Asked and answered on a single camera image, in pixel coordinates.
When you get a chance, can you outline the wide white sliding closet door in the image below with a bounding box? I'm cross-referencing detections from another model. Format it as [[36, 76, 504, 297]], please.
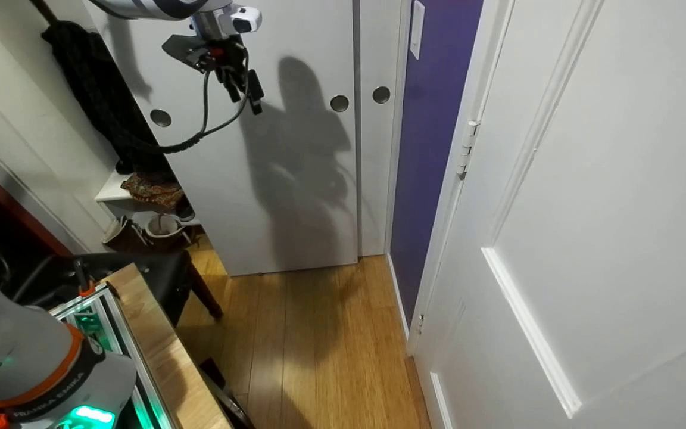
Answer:
[[83, 0, 361, 276]]

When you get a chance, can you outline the white shelf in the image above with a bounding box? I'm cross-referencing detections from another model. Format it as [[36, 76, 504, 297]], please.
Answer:
[[95, 169, 202, 228]]

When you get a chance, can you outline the black stool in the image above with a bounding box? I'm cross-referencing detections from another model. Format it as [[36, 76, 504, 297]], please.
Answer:
[[14, 249, 224, 327]]

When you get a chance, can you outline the white panelled hinged door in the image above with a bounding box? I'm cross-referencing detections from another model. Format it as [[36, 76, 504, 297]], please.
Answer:
[[407, 0, 686, 429]]

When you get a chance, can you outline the brown shoe with white lining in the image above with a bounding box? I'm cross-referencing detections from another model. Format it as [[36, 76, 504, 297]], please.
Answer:
[[144, 212, 195, 247]]

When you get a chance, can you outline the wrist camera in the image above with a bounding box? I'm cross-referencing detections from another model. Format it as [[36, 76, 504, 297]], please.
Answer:
[[162, 34, 216, 74]]

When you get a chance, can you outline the black hanging garment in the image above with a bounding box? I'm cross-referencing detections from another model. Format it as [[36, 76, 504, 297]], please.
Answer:
[[40, 20, 170, 175]]

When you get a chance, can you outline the patterned brown cloth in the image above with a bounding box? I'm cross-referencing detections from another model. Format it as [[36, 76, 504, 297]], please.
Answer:
[[120, 172, 185, 210]]

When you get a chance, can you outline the orange clamp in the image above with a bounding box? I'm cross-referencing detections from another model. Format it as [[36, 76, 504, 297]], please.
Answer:
[[75, 259, 98, 297]]

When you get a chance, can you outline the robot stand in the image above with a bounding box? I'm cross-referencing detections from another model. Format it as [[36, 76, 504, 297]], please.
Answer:
[[50, 263, 235, 429]]

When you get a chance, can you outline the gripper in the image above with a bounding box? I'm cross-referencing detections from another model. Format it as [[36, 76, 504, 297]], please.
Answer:
[[210, 35, 265, 116]]

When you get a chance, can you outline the black object on floor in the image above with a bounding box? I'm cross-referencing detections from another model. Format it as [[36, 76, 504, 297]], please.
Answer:
[[199, 356, 255, 429]]

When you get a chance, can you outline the white light switch plate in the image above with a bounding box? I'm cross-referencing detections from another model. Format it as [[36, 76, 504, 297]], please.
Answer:
[[409, 0, 426, 61]]

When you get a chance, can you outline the narrow white sliding closet door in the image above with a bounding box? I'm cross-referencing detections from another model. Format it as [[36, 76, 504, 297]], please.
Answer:
[[354, 0, 410, 257]]

